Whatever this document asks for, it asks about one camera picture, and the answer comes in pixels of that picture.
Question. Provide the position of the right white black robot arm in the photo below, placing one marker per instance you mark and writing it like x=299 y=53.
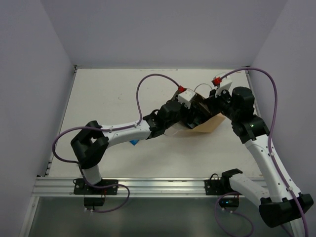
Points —
x=281 y=201

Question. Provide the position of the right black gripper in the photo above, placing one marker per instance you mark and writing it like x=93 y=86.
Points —
x=213 y=99

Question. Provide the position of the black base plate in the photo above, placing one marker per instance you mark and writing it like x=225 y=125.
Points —
x=218 y=185
x=104 y=187

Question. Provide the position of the black controller box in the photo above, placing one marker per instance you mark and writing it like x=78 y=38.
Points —
x=229 y=202
x=93 y=202

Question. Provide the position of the black snack bag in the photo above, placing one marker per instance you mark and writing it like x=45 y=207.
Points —
x=203 y=109

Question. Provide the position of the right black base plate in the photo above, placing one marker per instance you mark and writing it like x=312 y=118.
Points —
x=218 y=185

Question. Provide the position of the aluminium mounting rail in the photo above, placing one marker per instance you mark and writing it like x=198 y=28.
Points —
x=137 y=187

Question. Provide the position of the blue snack packet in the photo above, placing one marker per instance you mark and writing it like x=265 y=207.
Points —
x=134 y=142

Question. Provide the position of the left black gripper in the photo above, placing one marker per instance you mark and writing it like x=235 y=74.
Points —
x=188 y=116

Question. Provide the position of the brown paper bag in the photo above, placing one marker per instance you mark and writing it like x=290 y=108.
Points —
x=207 y=127

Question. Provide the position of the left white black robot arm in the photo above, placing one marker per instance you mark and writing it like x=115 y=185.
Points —
x=90 y=144

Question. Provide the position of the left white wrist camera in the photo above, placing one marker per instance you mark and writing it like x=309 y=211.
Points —
x=186 y=97

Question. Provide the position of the right black controller box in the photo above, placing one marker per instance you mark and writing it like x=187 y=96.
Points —
x=229 y=202

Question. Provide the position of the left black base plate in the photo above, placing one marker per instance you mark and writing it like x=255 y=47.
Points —
x=104 y=187

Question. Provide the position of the left black controller box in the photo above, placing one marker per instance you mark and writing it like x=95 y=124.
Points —
x=93 y=202

